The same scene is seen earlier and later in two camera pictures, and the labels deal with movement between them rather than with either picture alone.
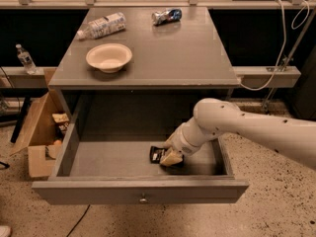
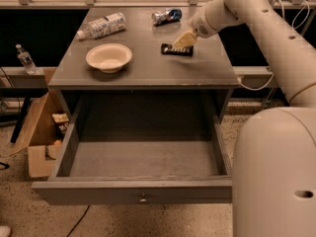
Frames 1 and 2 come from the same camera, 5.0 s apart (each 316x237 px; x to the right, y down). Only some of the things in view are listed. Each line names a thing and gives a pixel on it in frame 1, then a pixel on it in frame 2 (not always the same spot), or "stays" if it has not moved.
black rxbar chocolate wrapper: (156, 154) -> (171, 49)
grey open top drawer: (105, 156) stays
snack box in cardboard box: (61, 119) stays
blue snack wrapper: (165, 17) stays
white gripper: (178, 140) -> (199, 26)
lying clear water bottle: (104, 26) stays
